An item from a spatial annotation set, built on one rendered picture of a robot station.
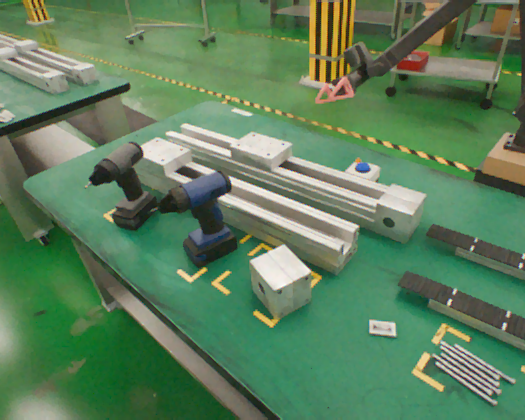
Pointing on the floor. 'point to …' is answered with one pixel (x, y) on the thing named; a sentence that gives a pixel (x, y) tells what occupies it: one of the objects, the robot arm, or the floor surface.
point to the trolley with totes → (416, 64)
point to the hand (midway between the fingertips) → (324, 99)
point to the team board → (170, 26)
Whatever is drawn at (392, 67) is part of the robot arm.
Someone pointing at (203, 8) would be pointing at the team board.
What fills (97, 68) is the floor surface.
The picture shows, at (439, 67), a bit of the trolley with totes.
